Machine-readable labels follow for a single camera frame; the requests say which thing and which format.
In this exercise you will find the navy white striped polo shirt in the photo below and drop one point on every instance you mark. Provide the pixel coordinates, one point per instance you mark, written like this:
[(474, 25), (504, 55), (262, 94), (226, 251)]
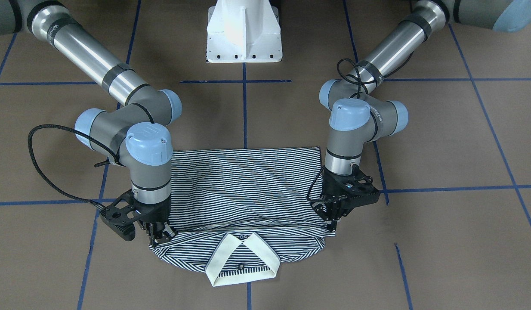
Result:
[(240, 213)]

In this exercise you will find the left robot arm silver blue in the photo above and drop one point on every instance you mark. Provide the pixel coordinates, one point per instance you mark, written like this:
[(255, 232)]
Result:
[(356, 117)]

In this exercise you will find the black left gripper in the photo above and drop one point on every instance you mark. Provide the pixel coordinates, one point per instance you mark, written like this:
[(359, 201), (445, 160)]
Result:
[(333, 187)]

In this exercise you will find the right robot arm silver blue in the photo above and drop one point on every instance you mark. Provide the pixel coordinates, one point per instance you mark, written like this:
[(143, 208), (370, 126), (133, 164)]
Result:
[(134, 136)]

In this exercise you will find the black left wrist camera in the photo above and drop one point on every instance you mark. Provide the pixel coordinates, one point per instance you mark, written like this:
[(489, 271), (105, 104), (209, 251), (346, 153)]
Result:
[(360, 190)]

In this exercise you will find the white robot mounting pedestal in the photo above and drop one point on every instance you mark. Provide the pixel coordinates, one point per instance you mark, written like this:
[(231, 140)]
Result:
[(244, 31)]

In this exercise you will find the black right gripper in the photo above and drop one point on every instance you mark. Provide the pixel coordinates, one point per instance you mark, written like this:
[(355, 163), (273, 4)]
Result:
[(155, 212)]

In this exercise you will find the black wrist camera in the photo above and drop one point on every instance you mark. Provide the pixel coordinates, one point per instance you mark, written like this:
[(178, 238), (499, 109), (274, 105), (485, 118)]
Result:
[(360, 190), (119, 216)]

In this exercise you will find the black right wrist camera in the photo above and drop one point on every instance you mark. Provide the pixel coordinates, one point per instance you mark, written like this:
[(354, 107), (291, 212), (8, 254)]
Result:
[(119, 216)]

